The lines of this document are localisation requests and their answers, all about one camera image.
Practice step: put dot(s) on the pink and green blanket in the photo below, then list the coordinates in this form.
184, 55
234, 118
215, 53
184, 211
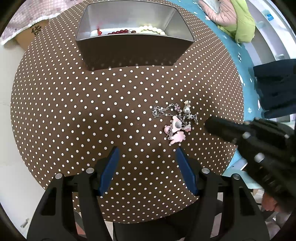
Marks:
233, 18

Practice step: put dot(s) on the right hand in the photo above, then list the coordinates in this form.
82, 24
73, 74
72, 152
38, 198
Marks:
269, 203

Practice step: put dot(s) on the brown polka dot tablecloth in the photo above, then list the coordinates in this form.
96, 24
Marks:
64, 117

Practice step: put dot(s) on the pink flower charm jewelry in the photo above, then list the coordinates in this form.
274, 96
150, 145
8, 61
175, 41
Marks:
175, 132

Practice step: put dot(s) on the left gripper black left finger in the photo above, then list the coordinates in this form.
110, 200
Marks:
108, 170

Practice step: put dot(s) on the teal bed sheet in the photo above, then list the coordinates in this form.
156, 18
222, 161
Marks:
242, 69

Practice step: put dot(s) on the dark blue garment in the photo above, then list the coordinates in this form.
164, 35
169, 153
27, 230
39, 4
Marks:
275, 85

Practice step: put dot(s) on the silver metal tin box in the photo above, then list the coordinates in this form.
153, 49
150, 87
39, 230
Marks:
134, 33

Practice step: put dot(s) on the silver charm chain jewelry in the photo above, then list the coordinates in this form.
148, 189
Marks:
183, 113

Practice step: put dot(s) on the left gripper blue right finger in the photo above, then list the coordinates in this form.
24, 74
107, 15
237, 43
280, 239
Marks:
186, 171

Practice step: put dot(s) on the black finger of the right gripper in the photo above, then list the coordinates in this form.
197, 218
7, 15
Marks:
227, 130

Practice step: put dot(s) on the cardboard box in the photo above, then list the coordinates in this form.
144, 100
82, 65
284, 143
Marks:
25, 37

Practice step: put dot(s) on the pink checked cloth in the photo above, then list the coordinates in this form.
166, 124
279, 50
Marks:
32, 12

